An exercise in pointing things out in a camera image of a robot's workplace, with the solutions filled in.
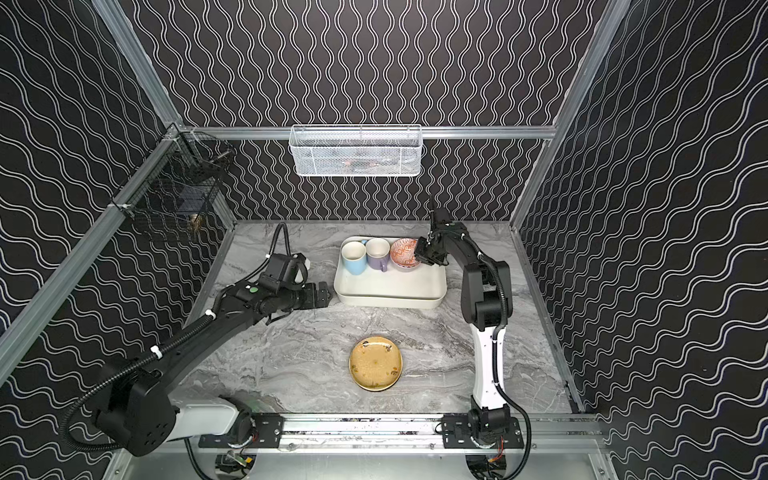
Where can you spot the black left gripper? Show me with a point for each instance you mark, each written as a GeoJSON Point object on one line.
{"type": "Point", "coordinates": [315, 297]}

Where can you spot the white mesh wall basket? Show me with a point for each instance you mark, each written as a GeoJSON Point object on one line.
{"type": "Point", "coordinates": [356, 150]}

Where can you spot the aluminium frame corner post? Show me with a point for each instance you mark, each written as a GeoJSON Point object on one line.
{"type": "Point", "coordinates": [128, 43]}

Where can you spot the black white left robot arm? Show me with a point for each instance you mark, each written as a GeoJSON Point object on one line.
{"type": "Point", "coordinates": [139, 407]}

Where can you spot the red patterned bowl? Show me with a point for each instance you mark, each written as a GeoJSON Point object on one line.
{"type": "Point", "coordinates": [402, 254]}

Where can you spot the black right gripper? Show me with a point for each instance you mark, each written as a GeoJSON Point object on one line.
{"type": "Point", "coordinates": [432, 251]}

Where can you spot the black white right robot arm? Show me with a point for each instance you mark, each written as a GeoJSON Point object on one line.
{"type": "Point", "coordinates": [485, 301]}

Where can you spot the purple ceramic mug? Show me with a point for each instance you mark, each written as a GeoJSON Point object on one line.
{"type": "Point", "coordinates": [378, 254]}

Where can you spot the yellow round plate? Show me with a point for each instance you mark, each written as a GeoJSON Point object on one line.
{"type": "Point", "coordinates": [375, 364]}

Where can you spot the black wire wall basket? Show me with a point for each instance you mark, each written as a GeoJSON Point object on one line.
{"type": "Point", "coordinates": [176, 202]}

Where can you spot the light blue ceramic mug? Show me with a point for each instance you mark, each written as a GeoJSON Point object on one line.
{"type": "Point", "coordinates": [354, 257]}

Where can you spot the white plastic bin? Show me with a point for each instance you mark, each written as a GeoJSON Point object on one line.
{"type": "Point", "coordinates": [421, 288]}

